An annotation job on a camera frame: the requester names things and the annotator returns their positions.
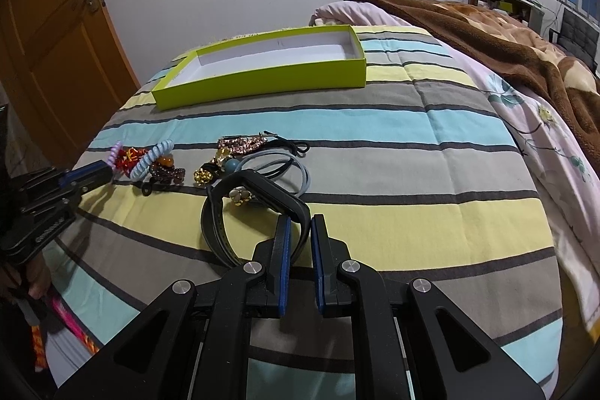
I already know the person's left hand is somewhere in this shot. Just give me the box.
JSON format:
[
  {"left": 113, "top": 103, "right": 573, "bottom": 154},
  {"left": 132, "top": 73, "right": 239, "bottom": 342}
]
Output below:
[{"left": 1, "top": 254, "right": 51, "bottom": 299}]

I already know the orange wooden door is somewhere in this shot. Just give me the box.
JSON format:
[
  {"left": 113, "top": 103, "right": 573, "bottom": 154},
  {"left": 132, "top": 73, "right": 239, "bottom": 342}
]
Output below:
[{"left": 1, "top": 0, "right": 140, "bottom": 165}]

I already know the brown fleece blanket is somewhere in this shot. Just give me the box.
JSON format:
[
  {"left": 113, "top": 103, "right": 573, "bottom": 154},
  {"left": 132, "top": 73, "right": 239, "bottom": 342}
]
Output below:
[{"left": 351, "top": 0, "right": 599, "bottom": 170}]

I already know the gold bead hair tie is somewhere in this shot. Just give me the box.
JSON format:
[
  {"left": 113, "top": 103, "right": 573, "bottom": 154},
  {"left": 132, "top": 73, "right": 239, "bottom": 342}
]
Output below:
[{"left": 192, "top": 146, "right": 233, "bottom": 188}]

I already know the black wristband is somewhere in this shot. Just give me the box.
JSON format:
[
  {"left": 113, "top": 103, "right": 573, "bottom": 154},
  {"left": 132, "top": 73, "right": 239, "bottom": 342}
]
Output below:
[{"left": 199, "top": 169, "right": 311, "bottom": 268}]

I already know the amber bead hair tie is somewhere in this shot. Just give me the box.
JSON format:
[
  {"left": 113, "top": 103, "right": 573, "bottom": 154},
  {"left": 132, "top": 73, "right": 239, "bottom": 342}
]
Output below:
[{"left": 140, "top": 154, "right": 187, "bottom": 198}]

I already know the pink floral duvet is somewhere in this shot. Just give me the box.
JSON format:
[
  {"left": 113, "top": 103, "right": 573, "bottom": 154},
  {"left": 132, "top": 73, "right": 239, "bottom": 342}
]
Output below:
[{"left": 309, "top": 2, "right": 599, "bottom": 347}]

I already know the red knot ornament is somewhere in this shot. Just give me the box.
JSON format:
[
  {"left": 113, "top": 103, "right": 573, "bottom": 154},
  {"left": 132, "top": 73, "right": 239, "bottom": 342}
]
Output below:
[{"left": 115, "top": 147, "right": 150, "bottom": 182}]

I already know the rose gold rhinestone hair clip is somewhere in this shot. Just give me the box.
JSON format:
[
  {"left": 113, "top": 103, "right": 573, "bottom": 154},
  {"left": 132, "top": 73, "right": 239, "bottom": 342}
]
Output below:
[{"left": 217, "top": 133, "right": 267, "bottom": 156}]

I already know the black office chair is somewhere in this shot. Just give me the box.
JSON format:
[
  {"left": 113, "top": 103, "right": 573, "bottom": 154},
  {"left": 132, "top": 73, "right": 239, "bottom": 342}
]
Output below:
[{"left": 549, "top": 9, "right": 599, "bottom": 74}]

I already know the lime green cardboard tray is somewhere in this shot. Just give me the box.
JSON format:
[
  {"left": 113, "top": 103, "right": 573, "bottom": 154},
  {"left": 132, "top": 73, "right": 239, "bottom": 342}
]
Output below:
[{"left": 151, "top": 25, "right": 366, "bottom": 110}]

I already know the light blue spiral hair tie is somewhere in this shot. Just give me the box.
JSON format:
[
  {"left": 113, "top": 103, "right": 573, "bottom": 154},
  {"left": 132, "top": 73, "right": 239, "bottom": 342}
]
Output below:
[{"left": 129, "top": 138, "right": 176, "bottom": 182}]

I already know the grey cord necklace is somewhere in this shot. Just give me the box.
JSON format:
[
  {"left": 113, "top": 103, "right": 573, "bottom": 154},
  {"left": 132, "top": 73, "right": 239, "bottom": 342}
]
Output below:
[{"left": 228, "top": 149, "right": 312, "bottom": 208}]

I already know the striped bed cover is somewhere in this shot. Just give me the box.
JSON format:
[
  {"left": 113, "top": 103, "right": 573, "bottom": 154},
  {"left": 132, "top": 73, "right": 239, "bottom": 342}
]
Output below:
[{"left": 43, "top": 25, "right": 564, "bottom": 400}]

